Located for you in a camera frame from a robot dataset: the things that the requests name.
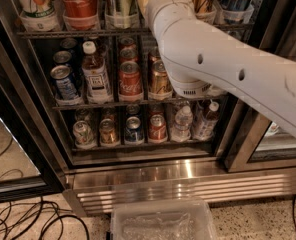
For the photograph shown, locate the right glass fridge door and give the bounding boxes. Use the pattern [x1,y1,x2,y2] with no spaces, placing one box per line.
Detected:
[224,107,296,173]

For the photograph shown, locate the gold can middle shelf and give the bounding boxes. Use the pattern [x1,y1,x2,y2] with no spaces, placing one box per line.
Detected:
[148,60,172,100]

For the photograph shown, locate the brown tea bottle white cap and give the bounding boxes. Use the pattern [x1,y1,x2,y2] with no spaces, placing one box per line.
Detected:
[82,41,113,104]

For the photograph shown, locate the red can bottom shelf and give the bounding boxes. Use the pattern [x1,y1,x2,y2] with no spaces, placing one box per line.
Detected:
[149,114,167,143]

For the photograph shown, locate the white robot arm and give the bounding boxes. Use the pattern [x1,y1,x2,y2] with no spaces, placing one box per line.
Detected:
[137,0,296,137]

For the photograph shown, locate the stainless fridge base grille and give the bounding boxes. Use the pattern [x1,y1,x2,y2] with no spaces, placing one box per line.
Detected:
[63,159,296,217]

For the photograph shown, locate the orange can bottom shelf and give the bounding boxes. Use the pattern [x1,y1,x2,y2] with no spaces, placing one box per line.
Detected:
[99,118,120,147]

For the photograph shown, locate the white green can bottom shelf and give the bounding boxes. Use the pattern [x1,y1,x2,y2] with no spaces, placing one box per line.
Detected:
[73,121,96,149]

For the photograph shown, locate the blue can bottom shelf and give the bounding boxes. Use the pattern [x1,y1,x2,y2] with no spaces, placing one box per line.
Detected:
[125,116,144,144]

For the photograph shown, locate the tea bottle bottom shelf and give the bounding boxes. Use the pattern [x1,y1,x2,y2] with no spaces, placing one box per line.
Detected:
[192,100,220,141]

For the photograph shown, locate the red coca cola can top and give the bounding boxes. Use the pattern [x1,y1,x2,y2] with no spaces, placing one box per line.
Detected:
[62,0,98,30]

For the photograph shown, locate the blue red bull can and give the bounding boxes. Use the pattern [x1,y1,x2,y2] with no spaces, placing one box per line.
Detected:
[219,0,253,24]

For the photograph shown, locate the black cables on floor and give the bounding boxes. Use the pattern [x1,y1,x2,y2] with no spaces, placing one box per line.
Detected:
[0,197,91,240]

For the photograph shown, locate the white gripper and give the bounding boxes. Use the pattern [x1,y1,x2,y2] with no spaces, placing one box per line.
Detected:
[135,0,206,40]

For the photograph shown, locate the red coke can middle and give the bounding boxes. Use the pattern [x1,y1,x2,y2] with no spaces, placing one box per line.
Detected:
[118,61,143,101]

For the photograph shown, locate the open glass fridge door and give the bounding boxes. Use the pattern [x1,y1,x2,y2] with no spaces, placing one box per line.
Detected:
[0,86,63,203]

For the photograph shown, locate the blue pepsi can middle shelf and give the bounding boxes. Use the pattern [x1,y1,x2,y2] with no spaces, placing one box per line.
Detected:
[50,65,82,106]

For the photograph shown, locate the water bottle bottom shelf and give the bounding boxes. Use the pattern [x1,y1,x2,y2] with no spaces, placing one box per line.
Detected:
[171,105,193,142]

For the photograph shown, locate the clear plastic bin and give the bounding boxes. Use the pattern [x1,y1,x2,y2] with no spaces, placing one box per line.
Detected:
[111,199,217,240]

